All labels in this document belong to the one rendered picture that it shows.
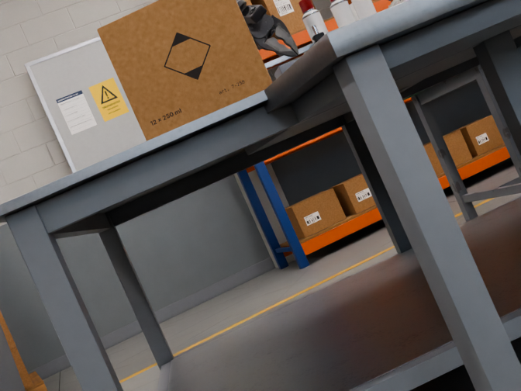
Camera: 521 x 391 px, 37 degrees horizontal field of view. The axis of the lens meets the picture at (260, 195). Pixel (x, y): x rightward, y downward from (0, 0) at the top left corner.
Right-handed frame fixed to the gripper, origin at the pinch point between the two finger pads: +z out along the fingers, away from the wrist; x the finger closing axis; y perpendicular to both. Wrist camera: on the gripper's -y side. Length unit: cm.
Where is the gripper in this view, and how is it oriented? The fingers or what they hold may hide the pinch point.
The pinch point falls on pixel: (294, 51)
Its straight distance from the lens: 214.3
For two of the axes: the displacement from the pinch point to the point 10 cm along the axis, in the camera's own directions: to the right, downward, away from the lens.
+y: -0.3, 1.3, 9.9
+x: -6.0, 7.9, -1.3
